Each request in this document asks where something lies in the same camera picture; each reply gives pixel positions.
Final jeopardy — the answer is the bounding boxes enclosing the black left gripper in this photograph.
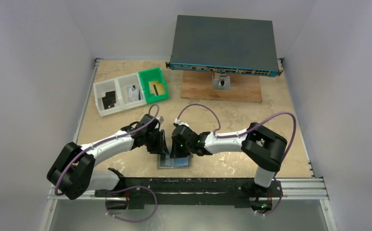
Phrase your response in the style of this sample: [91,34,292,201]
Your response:
[144,128,168,154]

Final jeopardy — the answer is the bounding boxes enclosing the grey leather card holder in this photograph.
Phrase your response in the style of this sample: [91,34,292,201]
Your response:
[157,155,192,169]

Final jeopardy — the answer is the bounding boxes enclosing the black card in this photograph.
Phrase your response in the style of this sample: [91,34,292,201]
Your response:
[105,91,116,103]
[102,97,115,110]

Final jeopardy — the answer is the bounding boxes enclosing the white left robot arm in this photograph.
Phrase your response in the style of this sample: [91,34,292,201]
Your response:
[47,114,168,200]

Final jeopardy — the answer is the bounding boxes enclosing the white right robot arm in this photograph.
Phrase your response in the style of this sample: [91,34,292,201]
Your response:
[170,122,287,196]

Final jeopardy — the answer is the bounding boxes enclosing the brown wooden board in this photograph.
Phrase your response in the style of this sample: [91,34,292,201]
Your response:
[181,71,262,103]

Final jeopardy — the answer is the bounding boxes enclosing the white middle bin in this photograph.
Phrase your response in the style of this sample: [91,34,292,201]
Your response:
[115,73,146,111]

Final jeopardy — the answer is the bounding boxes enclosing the white bin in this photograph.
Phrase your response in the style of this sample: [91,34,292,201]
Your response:
[93,79,124,116]
[115,73,146,111]

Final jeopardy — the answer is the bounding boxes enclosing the green bin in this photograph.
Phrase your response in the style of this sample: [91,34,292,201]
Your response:
[138,67,169,104]

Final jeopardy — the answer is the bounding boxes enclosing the white left bin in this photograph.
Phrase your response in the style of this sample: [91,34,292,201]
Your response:
[93,79,124,116]

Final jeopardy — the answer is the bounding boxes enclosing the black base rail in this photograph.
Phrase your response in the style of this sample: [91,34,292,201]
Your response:
[95,177,283,212]

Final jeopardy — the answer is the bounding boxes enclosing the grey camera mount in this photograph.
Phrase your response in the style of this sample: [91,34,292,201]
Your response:
[212,74,231,90]

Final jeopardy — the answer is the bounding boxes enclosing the grey network switch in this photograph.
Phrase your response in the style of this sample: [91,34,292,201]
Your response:
[166,15,283,77]

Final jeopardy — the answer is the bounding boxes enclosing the aluminium frame rail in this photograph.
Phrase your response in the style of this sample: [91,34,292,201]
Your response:
[49,178,330,202]

